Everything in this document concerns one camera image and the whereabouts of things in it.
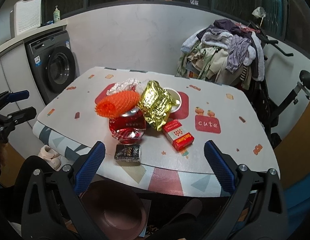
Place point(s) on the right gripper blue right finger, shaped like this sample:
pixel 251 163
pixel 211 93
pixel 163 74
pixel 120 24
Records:
pixel 222 166

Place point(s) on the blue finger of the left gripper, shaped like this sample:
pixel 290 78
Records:
pixel 18 96
pixel 21 116

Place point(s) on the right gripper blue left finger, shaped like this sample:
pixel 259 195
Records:
pixel 86 166

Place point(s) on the small black snack wrapper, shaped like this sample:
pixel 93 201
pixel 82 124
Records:
pixel 128 153

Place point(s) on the crushed red cola can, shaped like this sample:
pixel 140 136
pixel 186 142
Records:
pixel 129 127

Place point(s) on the red cigarette pack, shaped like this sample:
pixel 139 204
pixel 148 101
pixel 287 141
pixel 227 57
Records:
pixel 177 135

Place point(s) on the white paper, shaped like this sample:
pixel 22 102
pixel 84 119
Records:
pixel 131 84

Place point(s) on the dark red trash bin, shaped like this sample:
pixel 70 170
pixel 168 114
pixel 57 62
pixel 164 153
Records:
pixel 115 208

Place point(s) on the white cabinet counter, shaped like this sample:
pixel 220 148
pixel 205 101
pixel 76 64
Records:
pixel 16 75

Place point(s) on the pink fluffy slipper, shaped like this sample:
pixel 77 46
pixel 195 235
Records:
pixel 50 156

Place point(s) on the dark grey washing machine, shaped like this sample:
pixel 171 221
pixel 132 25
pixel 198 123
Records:
pixel 52 63

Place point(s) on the white perforated panel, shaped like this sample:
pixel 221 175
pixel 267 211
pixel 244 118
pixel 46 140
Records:
pixel 25 16

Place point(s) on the gold foil snack bag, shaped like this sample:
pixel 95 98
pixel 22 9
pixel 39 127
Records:
pixel 155 104

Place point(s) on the black exercise bike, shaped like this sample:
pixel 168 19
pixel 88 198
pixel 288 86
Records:
pixel 281 98

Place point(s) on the green soap bottle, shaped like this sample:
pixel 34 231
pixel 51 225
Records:
pixel 56 15

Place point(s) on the pile of clothes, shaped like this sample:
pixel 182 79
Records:
pixel 226 53

